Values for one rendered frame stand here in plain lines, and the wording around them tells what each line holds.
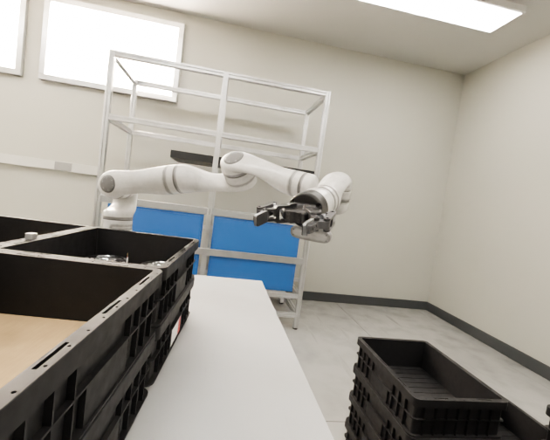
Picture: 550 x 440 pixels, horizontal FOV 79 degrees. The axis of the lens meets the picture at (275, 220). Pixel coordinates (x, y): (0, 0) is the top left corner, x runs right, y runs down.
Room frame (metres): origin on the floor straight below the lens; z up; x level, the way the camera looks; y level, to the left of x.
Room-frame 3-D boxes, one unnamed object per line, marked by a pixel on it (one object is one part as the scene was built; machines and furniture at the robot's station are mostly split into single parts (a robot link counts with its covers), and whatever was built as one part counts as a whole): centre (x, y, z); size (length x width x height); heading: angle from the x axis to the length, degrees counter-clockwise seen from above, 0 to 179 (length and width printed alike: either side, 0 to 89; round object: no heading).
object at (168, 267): (0.76, 0.34, 0.92); 0.40 x 0.30 x 0.02; 5
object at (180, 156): (2.91, 0.32, 1.32); 1.20 x 0.45 x 0.06; 100
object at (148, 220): (2.58, 0.92, 0.60); 0.72 x 0.03 x 0.56; 100
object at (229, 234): (2.71, 0.13, 0.60); 0.72 x 0.03 x 0.56; 100
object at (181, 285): (0.76, 0.34, 0.87); 0.40 x 0.30 x 0.11; 5
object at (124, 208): (1.10, 0.52, 1.01); 0.09 x 0.09 x 0.17; 78
